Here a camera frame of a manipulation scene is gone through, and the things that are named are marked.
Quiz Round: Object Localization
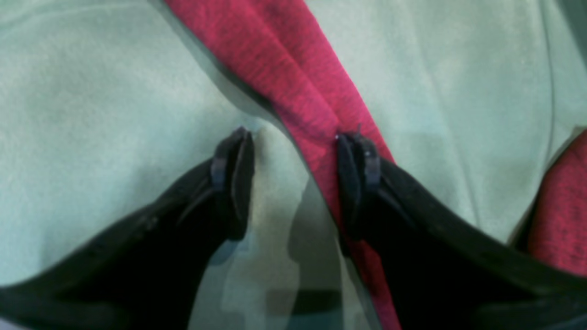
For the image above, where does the red T-shirt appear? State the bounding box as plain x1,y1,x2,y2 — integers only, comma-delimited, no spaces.
163,0,587,330

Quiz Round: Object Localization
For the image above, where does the green table cloth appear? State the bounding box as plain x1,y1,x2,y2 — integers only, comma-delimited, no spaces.
1,0,586,330

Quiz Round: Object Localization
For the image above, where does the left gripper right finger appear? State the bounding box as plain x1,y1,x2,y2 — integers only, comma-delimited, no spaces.
336,133,586,330

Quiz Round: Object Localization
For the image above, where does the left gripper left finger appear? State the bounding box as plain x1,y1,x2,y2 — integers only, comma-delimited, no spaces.
1,127,255,330

